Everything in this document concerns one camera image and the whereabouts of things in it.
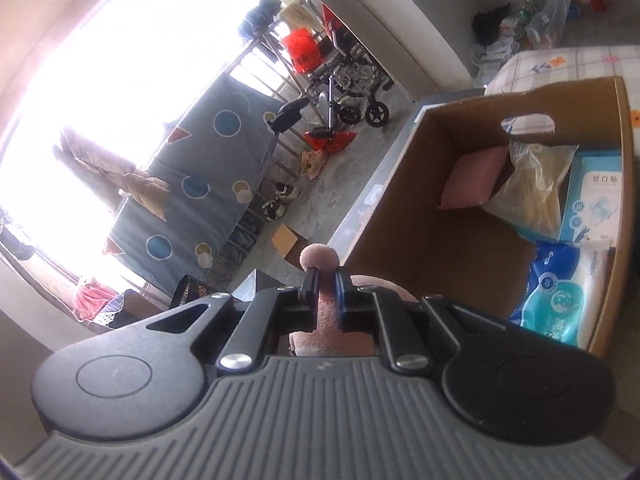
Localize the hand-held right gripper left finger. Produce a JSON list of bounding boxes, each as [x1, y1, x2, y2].
[[145, 266, 321, 373]]

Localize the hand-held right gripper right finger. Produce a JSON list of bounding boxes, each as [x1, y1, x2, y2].
[[334, 267, 506, 375]]

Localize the pink plush toy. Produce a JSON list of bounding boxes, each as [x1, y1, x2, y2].
[[287, 244, 421, 358]]

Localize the clear bag of cotton swabs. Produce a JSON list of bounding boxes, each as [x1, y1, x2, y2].
[[484, 137, 578, 241]]

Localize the grey cabinet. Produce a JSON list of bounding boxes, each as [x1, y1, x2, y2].
[[230, 269, 281, 302]]

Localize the small brown cardboard box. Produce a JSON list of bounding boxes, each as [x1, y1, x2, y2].
[[272, 224, 311, 267]]

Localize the flat dark appliance carton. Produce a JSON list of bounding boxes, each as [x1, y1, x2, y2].
[[330, 87, 487, 261]]

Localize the black bread snack bag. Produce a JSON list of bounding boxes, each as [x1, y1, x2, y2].
[[170, 274, 213, 311]]

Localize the beige paper bag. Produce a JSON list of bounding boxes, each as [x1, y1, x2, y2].
[[299, 150, 328, 180]]

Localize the red crumpled bag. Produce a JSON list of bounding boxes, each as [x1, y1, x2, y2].
[[309, 129, 358, 153]]

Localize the blue quilt with circles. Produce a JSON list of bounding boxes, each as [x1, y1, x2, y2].
[[102, 72, 278, 286]]

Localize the pink cushion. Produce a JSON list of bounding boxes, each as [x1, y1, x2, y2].
[[440, 146, 511, 210]]

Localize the brown pants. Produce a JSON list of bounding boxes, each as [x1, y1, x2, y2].
[[52, 127, 171, 221]]

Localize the wet wipes pack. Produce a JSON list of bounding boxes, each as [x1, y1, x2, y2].
[[509, 239, 612, 347]]

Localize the pink hanging clothing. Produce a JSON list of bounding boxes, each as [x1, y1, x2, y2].
[[72, 280, 116, 321]]

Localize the folded wheelchair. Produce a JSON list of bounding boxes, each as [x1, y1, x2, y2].
[[305, 25, 393, 128]]

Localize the red plastic bag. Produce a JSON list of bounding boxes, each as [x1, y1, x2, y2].
[[281, 27, 321, 75]]

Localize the light blue bandage box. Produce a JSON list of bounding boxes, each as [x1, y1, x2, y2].
[[557, 154, 624, 247]]

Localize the dark hanging clothing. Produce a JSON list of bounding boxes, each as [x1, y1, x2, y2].
[[239, 0, 282, 41]]

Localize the black cloth bag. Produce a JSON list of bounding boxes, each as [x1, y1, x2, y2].
[[472, 4, 511, 46]]

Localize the bed with plaid floral sheet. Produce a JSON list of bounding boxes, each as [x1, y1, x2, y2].
[[484, 45, 640, 131]]

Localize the clear plastic bag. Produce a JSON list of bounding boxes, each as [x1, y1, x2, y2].
[[525, 0, 573, 51]]

